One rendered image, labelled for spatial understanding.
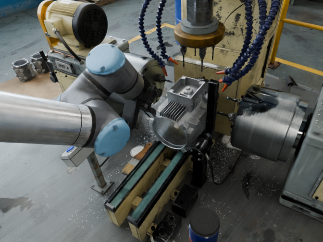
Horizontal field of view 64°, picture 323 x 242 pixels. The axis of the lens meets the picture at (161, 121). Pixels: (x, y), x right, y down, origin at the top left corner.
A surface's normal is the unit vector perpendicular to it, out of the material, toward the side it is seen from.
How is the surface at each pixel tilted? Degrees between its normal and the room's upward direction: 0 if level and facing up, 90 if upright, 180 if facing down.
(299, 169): 90
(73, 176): 0
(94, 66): 25
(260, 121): 51
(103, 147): 94
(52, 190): 0
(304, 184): 90
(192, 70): 90
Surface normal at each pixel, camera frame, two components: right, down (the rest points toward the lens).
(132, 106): -0.48, 0.14
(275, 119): -0.39, -0.19
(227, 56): -0.53, 0.60
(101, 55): -0.26, -0.40
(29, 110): 0.73, -0.31
